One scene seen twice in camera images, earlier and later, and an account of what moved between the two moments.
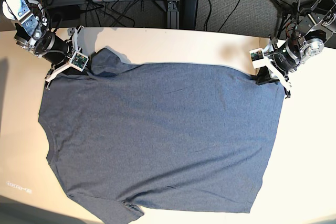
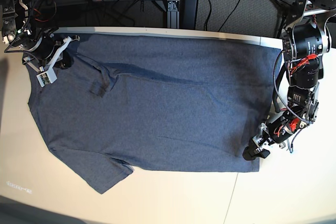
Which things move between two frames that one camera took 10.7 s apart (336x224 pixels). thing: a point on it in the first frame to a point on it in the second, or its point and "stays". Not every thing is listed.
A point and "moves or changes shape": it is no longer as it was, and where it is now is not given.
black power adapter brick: x=188 y=11 stays
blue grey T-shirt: x=130 y=138 moves or changes shape
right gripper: x=289 y=55 to x=278 y=130
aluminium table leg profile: x=172 y=14 stays
